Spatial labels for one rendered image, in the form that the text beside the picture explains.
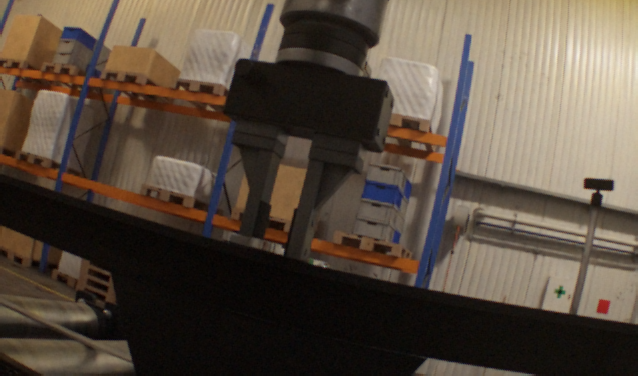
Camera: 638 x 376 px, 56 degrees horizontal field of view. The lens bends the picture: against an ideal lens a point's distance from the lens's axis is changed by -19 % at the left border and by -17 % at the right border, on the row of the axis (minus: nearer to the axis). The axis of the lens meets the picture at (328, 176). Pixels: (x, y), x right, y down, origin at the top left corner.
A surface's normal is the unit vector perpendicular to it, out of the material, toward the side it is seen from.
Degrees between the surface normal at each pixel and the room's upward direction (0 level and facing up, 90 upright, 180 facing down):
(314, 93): 90
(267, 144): 90
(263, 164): 90
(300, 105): 90
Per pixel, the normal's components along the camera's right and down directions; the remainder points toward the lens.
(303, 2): -0.51, -0.25
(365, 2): 0.61, 0.04
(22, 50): -0.21, -0.19
